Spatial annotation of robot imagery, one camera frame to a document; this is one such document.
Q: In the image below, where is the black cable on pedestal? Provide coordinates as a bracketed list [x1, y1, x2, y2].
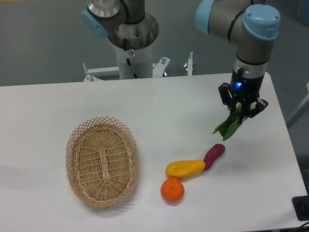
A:
[123, 38, 139, 79]

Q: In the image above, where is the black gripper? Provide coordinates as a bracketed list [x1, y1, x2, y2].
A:
[218, 68, 268, 118]

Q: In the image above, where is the oval wicker basket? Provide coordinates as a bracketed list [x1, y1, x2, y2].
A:
[66, 116, 140, 208]

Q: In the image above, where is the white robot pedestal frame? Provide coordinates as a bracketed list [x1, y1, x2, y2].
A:
[83, 45, 195, 82]

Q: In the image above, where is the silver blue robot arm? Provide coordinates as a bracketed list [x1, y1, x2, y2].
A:
[81, 0, 281, 118]

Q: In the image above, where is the green leafy vegetable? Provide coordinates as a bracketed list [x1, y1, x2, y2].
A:
[213, 103, 242, 141]

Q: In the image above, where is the black box at edge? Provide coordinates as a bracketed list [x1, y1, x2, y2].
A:
[292, 195, 309, 221]

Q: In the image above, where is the purple sweet potato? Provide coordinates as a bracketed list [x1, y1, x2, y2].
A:
[203, 144, 225, 171]

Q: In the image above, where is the orange mandarin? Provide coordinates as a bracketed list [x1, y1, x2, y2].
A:
[160, 178, 185, 203]

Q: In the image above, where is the yellow papaya half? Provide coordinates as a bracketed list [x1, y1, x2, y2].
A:
[166, 160, 206, 179]

